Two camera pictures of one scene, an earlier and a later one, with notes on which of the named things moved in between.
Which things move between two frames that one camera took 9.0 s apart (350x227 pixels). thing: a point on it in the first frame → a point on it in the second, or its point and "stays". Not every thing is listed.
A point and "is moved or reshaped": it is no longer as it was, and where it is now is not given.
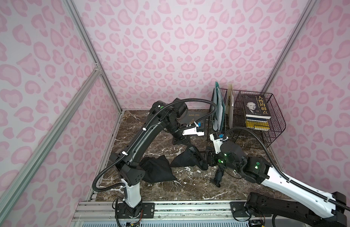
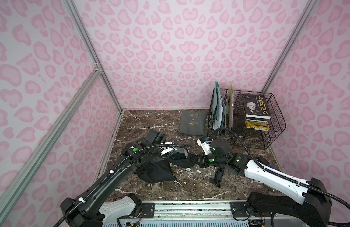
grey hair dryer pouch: [195, 115] stays
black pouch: [156, 169] stays
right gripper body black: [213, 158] stays
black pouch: [190, 158] is moved or reshaped
